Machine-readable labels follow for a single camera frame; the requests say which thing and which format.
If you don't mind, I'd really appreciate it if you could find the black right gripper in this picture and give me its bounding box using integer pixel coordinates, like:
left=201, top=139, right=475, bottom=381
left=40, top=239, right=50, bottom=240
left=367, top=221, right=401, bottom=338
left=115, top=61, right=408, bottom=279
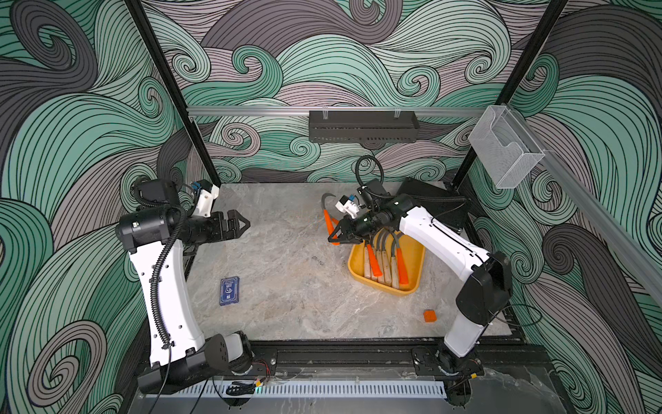
left=328, top=209, right=383, bottom=243

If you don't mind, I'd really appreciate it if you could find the orange handle sickle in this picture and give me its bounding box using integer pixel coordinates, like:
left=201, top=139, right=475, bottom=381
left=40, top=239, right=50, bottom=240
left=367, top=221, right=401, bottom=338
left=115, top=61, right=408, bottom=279
left=365, top=240, right=383, bottom=280
left=393, top=233, right=410, bottom=287
left=321, top=193, right=338, bottom=236

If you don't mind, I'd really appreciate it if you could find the large wooden handle sickle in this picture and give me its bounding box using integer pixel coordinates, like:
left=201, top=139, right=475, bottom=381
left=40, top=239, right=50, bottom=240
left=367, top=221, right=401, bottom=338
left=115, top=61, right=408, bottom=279
left=363, top=241, right=372, bottom=279

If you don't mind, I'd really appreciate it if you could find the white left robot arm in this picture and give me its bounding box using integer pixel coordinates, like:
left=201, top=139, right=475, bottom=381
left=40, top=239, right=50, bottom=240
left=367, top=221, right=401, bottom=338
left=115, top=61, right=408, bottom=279
left=116, top=176, right=253, bottom=395

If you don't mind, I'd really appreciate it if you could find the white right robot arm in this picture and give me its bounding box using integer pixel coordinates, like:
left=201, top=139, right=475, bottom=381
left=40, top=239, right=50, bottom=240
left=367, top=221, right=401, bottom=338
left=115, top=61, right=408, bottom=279
left=325, top=155, right=513, bottom=380

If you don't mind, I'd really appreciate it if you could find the yellow plastic storage tray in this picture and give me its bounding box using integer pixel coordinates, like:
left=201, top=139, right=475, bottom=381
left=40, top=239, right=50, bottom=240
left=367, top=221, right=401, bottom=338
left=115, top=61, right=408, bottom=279
left=348, top=236, right=426, bottom=297

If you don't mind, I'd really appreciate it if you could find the blue playing card box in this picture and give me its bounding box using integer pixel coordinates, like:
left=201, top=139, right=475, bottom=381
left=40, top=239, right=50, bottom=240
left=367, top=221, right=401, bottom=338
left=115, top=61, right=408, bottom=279
left=219, top=276, right=240, bottom=306

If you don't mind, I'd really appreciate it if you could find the black aluminium carrying case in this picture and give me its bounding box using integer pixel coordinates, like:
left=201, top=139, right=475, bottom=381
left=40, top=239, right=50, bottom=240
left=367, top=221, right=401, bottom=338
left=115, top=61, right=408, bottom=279
left=397, top=178, right=471, bottom=233

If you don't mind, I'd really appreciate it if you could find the small orange block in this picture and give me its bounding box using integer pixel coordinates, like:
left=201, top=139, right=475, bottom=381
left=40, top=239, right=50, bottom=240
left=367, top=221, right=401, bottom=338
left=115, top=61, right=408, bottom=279
left=423, top=310, right=437, bottom=324

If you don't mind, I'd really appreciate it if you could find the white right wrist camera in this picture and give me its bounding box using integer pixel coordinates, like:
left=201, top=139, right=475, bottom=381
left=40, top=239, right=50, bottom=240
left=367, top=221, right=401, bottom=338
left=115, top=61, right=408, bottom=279
left=335, top=196, right=361, bottom=219

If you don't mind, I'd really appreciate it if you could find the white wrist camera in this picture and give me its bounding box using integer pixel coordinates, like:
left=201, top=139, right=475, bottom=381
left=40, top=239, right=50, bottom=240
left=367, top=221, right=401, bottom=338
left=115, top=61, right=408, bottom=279
left=191, top=179, right=220, bottom=217
left=335, top=196, right=361, bottom=219

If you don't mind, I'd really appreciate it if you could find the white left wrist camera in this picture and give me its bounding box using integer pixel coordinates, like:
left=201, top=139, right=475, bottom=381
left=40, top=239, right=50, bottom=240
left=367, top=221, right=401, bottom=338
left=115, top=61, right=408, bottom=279
left=191, top=179, right=220, bottom=217

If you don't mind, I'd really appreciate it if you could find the black perforated wall shelf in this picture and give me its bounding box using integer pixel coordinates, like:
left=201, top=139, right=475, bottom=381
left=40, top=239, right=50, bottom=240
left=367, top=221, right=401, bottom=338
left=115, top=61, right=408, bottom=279
left=308, top=111, right=421, bottom=145

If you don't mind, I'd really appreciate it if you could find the aluminium horizontal wall rail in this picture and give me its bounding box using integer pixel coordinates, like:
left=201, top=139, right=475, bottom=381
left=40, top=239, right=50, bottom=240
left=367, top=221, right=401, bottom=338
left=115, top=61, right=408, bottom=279
left=187, top=105, right=486, bottom=118

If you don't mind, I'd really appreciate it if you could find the white slotted cable duct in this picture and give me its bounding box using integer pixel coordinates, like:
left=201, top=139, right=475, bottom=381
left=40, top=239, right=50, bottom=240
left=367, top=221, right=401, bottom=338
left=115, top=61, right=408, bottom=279
left=146, top=379, right=448, bottom=400

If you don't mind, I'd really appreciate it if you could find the clear plastic wall bin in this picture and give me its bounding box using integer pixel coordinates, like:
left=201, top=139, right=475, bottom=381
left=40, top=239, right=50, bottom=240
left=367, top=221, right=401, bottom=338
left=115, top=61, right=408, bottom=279
left=469, top=105, right=545, bottom=190

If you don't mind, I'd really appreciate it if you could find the black vertical frame post left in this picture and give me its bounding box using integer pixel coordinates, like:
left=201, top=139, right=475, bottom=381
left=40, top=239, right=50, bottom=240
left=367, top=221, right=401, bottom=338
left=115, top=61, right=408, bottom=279
left=124, top=0, right=222, bottom=186

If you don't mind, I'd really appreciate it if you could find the black vertical frame post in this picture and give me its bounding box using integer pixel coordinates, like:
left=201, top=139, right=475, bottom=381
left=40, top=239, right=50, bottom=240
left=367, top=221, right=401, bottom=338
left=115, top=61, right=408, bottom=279
left=450, top=1, right=567, bottom=191
left=124, top=0, right=222, bottom=186

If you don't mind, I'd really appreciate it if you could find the aluminium right side rail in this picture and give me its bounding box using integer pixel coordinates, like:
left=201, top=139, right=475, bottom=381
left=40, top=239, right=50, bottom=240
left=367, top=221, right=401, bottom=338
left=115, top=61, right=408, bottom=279
left=512, top=110, right=661, bottom=302

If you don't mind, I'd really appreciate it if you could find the black vertical frame post right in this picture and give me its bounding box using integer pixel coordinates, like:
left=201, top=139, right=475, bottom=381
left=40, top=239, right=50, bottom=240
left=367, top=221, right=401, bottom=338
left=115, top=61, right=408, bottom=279
left=450, top=1, right=567, bottom=191

